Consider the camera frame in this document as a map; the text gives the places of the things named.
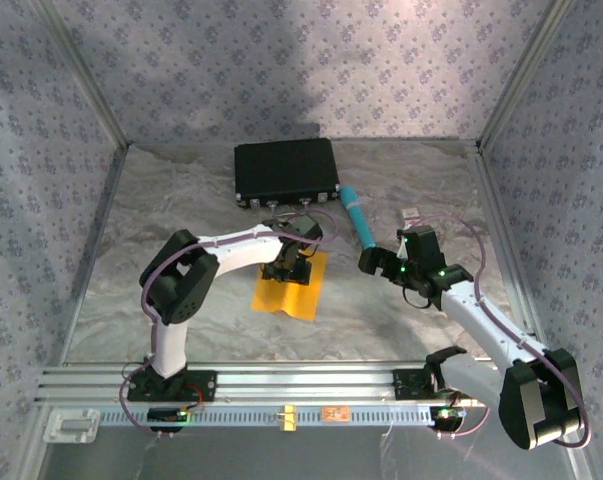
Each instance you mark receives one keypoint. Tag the black briefcase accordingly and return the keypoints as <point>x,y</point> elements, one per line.
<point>286,167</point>

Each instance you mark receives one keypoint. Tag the aluminium frame post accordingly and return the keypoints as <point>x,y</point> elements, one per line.
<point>521,75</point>

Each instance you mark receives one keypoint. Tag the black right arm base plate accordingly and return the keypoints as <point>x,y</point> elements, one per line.
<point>411,385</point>

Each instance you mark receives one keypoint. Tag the aluminium side rail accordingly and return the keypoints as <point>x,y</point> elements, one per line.
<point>501,225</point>
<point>95,250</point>

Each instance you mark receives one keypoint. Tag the white plastic bracket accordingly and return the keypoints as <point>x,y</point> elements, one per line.
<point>71,426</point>

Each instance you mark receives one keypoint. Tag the controller board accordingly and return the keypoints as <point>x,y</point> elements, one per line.
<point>446,416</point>
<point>168,415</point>

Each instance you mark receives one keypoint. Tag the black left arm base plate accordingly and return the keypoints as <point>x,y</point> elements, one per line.
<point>201,385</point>

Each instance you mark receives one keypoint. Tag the left controller board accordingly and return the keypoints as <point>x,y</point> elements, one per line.
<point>168,415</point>

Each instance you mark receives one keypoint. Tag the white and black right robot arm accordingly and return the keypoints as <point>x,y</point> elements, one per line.
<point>481,320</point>

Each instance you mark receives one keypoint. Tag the small printed card box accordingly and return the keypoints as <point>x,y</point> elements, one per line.
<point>411,214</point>

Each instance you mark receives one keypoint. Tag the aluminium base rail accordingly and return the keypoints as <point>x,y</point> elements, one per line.
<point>306,382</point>

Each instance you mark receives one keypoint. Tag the orange paper sheet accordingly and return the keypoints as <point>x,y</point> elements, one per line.
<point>291,300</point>

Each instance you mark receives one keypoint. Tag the orange label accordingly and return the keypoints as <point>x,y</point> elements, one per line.
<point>336,413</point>

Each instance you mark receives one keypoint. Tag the right controller board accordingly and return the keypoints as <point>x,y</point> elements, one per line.
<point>446,416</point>

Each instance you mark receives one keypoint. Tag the yellow clip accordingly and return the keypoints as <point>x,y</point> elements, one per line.
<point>287,417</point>

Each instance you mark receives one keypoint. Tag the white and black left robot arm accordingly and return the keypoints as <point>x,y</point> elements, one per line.
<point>241,252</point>

